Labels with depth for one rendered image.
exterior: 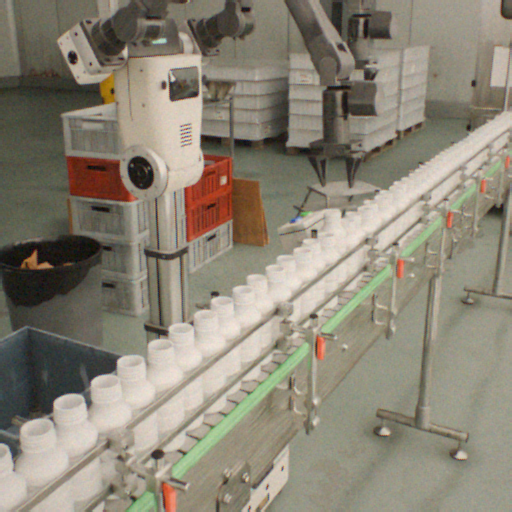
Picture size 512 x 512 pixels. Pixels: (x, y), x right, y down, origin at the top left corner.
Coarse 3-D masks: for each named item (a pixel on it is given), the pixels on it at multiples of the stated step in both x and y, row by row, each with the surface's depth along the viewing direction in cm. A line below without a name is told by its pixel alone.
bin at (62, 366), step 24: (24, 336) 150; (48, 336) 147; (0, 360) 145; (24, 360) 151; (48, 360) 150; (72, 360) 146; (96, 360) 142; (0, 384) 146; (24, 384) 152; (48, 384) 152; (72, 384) 148; (0, 408) 147; (24, 408) 154; (48, 408) 155; (0, 432) 112
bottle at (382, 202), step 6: (378, 198) 172; (384, 198) 172; (378, 204) 171; (384, 204) 171; (378, 210) 171; (384, 210) 171; (378, 216) 171; (384, 216) 171; (390, 216) 172; (384, 222) 171; (390, 228) 173; (384, 234) 172; (384, 240) 173; (384, 246) 173; (384, 258) 175
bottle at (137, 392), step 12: (120, 360) 92; (132, 360) 93; (120, 372) 90; (132, 372) 90; (144, 372) 92; (132, 384) 90; (144, 384) 92; (132, 396) 90; (144, 396) 91; (132, 408) 90; (144, 408) 91; (144, 420) 92; (156, 420) 94; (144, 432) 92; (156, 432) 95; (144, 444) 93; (156, 444) 95
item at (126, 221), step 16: (80, 208) 369; (96, 208) 392; (112, 208) 361; (128, 208) 356; (144, 208) 368; (80, 224) 372; (96, 224) 368; (112, 224) 363; (128, 224) 359; (144, 224) 371; (128, 240) 362
